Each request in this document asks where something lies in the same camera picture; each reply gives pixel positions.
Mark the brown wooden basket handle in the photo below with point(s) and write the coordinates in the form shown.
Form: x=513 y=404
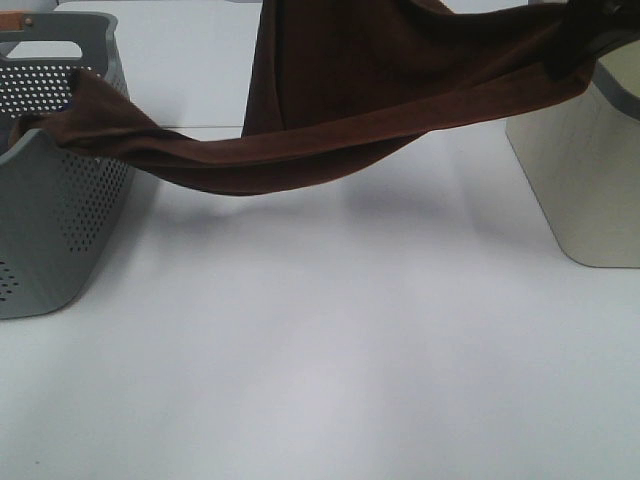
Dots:
x=14 y=21

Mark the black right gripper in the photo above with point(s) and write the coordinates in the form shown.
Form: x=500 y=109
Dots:
x=590 y=30

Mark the grey perforated plastic basket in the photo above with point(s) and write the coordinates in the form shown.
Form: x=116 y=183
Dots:
x=58 y=209

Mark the brown towel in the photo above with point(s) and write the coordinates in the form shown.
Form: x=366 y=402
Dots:
x=336 y=86

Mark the beige plastic basket grey rim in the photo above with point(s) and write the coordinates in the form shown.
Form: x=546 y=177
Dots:
x=581 y=159

